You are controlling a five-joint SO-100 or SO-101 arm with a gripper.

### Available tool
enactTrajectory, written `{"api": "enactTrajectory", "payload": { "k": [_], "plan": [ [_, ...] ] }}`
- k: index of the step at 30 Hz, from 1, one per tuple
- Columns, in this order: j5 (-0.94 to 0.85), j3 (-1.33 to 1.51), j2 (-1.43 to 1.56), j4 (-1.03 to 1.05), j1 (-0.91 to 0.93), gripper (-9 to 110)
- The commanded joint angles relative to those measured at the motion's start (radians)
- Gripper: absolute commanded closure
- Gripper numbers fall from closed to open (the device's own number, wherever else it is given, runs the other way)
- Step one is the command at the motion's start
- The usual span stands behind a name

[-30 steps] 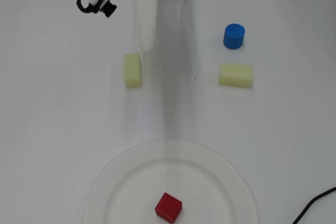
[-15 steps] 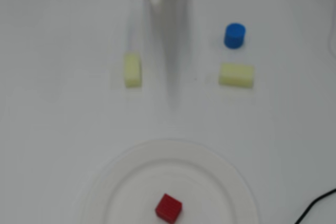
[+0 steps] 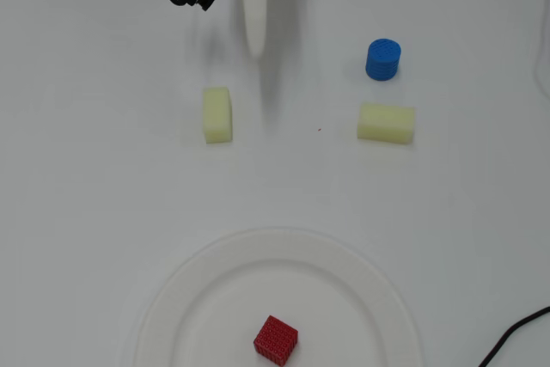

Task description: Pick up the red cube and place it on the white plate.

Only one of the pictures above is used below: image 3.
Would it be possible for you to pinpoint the blue cylinder block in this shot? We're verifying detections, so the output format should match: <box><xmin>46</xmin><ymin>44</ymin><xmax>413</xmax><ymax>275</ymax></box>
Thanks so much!
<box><xmin>364</xmin><ymin>38</ymin><xmax>403</xmax><ymax>83</ymax></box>

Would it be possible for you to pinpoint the red cube block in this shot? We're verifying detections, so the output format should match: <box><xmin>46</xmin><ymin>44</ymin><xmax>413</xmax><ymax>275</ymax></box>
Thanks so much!
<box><xmin>252</xmin><ymin>315</ymin><xmax>300</xmax><ymax>367</ymax></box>

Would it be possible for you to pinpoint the pale yellow foam block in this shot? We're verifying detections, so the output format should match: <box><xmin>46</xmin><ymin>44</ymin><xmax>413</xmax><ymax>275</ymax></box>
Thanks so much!
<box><xmin>201</xmin><ymin>86</ymin><xmax>235</xmax><ymax>144</ymax></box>
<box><xmin>356</xmin><ymin>102</ymin><xmax>417</xmax><ymax>145</ymax></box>

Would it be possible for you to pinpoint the white round plate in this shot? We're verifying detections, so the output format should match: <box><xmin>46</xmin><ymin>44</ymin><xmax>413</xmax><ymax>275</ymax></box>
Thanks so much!
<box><xmin>131</xmin><ymin>227</ymin><xmax>420</xmax><ymax>367</ymax></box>

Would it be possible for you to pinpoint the thin black cable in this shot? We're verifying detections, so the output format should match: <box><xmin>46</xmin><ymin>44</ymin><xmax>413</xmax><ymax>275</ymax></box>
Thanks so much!
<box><xmin>477</xmin><ymin>306</ymin><xmax>550</xmax><ymax>367</ymax></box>

